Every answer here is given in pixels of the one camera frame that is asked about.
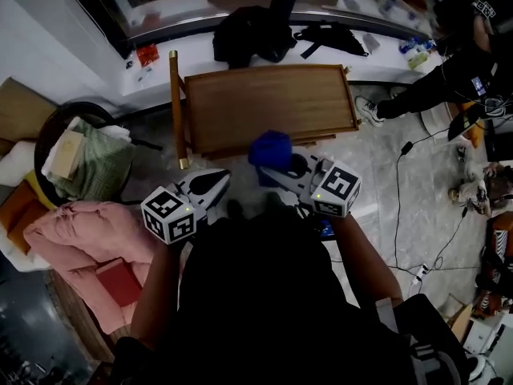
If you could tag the green knitted blanket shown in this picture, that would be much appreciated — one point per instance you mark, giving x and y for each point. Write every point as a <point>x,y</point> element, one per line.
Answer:
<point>104,163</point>

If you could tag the white towel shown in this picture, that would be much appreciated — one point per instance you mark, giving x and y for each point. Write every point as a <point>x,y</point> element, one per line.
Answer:
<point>118,132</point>

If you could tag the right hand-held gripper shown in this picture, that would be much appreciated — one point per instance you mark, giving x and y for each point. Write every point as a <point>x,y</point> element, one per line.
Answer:
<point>336,191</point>

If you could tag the green snack packet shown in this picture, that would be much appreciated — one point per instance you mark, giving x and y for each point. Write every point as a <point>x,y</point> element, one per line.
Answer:
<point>418,60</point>

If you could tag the pink quilt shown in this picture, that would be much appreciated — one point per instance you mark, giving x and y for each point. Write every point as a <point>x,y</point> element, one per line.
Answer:
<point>72,235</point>

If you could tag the black round laundry basket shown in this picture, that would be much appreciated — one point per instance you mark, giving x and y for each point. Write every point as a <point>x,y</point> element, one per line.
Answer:
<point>86,108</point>

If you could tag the red packet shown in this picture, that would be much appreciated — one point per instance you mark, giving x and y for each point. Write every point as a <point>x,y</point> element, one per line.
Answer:
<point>148,54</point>

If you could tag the orange cushion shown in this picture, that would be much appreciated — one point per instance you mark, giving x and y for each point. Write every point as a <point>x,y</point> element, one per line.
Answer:
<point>20,215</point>

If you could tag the orange striped box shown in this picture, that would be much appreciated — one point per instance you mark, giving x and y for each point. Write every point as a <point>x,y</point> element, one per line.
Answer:
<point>497,255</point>

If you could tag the person's left forearm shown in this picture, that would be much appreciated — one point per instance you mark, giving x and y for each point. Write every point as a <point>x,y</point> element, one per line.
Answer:
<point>156,291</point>

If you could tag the person's grey backpack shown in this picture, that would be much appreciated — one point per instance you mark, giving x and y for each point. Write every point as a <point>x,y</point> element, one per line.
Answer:
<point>433,363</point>

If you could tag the red book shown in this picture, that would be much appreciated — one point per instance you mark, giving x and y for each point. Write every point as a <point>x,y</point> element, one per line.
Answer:
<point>118,283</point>

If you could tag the white pillow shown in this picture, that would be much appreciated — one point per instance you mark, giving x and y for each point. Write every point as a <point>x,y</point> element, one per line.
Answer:
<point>16,163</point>

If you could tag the white power strip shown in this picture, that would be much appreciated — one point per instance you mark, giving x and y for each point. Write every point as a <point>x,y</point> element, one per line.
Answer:
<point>418,277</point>

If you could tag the small clear blue packet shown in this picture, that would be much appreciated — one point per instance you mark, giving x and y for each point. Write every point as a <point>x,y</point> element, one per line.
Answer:
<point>145,74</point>

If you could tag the black device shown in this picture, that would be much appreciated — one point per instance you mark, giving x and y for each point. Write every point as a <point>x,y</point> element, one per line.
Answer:
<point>461,124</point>

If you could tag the person's black shirt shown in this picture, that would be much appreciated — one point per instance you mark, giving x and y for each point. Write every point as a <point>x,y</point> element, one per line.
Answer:
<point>260,295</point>

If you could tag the beige box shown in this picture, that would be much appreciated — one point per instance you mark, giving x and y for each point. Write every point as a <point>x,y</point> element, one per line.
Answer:
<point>66,155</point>

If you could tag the blue snack packet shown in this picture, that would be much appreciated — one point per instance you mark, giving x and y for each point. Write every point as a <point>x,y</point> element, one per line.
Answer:
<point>417,45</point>

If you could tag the brown board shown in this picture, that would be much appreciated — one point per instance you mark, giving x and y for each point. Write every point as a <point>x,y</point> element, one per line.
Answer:
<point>20,110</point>

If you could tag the blue cloth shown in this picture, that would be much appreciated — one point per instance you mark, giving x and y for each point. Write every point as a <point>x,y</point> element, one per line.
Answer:
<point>270,148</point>

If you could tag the person's right forearm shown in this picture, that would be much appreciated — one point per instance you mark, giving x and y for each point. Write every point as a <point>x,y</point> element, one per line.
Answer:
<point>360,255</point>

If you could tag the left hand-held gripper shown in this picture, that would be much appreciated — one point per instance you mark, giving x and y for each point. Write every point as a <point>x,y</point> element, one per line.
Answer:
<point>168,219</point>

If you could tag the black backpack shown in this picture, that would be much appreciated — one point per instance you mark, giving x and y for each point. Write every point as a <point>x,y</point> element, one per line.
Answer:
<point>248,34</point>

